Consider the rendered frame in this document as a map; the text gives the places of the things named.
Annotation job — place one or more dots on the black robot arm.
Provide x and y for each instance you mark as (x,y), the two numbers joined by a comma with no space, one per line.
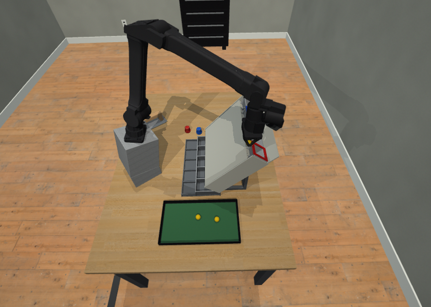
(161,34)

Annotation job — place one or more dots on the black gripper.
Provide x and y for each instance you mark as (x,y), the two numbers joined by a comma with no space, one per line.
(247,130)

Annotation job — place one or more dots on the green tray with black rim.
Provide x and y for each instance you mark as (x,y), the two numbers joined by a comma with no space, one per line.
(179,226)

